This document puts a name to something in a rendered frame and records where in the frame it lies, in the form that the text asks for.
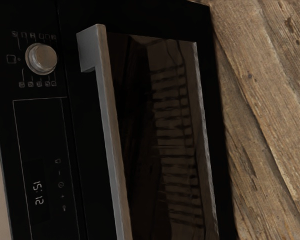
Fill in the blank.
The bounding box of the black oven with silver handle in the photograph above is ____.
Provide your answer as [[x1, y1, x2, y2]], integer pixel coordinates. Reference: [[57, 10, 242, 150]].
[[0, 0, 238, 240]]

